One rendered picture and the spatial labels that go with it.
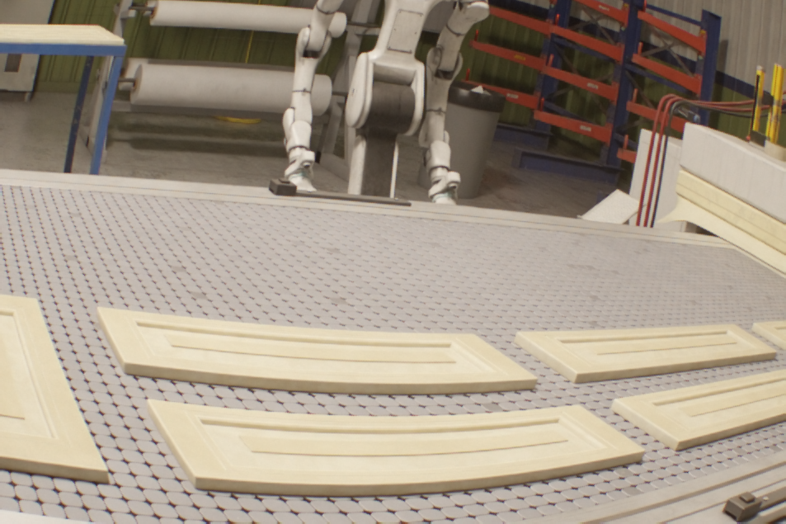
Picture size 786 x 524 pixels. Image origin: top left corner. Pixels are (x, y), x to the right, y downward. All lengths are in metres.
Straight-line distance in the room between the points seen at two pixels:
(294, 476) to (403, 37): 2.44
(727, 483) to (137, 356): 0.85
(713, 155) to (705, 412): 2.09
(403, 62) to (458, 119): 3.79
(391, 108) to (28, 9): 5.47
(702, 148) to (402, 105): 1.08
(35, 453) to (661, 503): 0.81
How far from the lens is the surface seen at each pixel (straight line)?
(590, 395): 1.66
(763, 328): 2.33
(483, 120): 7.27
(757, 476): 1.48
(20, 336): 1.34
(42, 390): 1.18
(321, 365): 1.51
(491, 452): 1.33
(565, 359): 1.74
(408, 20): 3.43
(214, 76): 6.68
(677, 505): 1.31
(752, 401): 1.77
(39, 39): 3.69
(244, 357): 1.46
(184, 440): 1.16
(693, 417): 1.61
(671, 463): 1.45
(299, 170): 3.36
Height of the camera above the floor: 1.42
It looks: 13 degrees down
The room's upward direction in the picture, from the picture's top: 13 degrees clockwise
